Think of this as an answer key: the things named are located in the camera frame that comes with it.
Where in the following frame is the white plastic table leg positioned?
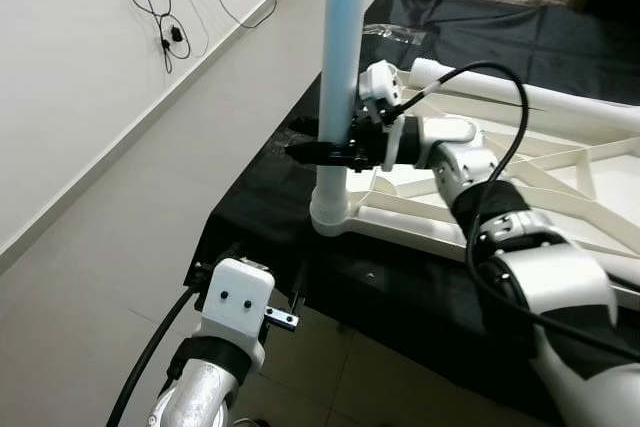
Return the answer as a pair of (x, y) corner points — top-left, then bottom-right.
(310, 0), (371, 233)
(405, 57), (640, 133)

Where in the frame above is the white plastic children table top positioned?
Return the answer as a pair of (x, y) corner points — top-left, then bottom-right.
(308, 57), (640, 313)

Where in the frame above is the clear adhesive tape patch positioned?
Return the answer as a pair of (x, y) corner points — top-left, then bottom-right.
(362, 22), (426, 45)

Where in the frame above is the black table cloth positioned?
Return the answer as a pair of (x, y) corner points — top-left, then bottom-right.
(185, 0), (640, 427)

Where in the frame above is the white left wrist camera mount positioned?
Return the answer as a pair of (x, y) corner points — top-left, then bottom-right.
(195, 257), (276, 368)

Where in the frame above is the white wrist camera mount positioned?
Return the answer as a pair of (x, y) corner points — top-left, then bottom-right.
(195, 257), (276, 368)
(355, 60), (406, 173)

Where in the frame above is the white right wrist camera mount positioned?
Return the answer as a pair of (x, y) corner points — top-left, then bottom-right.
(355, 60), (406, 173)

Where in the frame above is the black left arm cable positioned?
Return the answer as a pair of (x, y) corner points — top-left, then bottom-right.
(105, 285), (201, 427)

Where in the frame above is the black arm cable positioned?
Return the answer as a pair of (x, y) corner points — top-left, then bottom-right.
(390, 60), (640, 360)
(105, 285), (201, 427)

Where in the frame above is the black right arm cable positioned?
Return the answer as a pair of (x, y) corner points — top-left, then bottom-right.
(390, 60), (640, 360)

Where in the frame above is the looped black wall cable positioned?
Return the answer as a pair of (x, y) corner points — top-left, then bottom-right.
(95, 0), (191, 73)

